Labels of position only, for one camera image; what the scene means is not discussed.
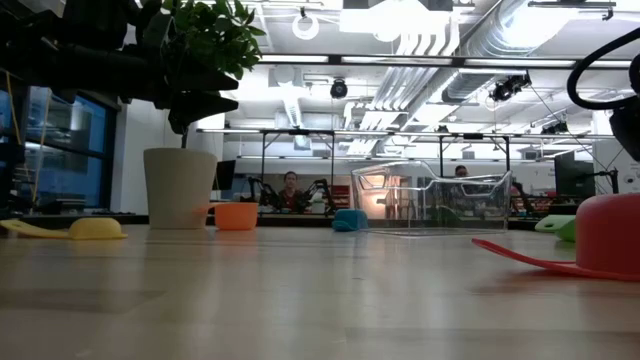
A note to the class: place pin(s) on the clear plastic basket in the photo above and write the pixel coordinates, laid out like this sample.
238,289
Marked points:
430,222

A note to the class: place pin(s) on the black pole stand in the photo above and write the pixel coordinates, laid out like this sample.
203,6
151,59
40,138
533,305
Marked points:
615,182

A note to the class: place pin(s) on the green measuring cup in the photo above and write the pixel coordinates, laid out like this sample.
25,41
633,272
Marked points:
552,223

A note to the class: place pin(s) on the black round camera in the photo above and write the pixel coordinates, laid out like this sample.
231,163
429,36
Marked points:
339,89

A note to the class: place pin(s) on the black background table frame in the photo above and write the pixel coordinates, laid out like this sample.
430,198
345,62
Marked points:
472,136
300,132

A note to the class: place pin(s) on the green potted plant white pot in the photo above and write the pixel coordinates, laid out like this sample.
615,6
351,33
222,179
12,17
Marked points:
180,190

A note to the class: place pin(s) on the black camera cluster on rig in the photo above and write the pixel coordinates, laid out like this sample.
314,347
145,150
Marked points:
507,89

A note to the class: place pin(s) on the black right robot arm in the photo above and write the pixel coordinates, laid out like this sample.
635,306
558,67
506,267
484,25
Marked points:
636,75

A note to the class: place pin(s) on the teal measuring cup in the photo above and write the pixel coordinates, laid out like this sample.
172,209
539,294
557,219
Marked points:
350,220

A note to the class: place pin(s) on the yellow measuring cup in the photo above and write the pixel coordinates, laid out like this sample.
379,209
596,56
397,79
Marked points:
95,229

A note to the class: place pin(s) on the red background tool chest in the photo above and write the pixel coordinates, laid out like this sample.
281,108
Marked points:
341,197

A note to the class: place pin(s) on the orange measuring cup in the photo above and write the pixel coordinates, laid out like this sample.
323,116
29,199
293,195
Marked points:
236,216

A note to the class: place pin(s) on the black computer monitor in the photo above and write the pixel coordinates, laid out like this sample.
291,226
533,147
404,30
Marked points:
574,175
226,175

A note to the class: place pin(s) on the black crossbar with light strips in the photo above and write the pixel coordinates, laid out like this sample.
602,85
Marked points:
335,59

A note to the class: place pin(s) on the red measuring cup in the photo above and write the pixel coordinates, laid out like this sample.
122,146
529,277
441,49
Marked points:
607,235

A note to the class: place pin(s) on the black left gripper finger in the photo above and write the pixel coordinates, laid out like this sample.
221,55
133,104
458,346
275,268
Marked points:
200,80
200,110

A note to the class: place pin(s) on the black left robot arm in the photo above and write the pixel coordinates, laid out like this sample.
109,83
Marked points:
45,70

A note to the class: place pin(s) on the black background robot arm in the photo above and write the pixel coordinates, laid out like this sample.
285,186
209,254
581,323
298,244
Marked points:
320,190
265,192

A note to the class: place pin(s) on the dark framed window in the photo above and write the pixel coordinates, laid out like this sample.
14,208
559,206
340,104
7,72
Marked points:
75,150

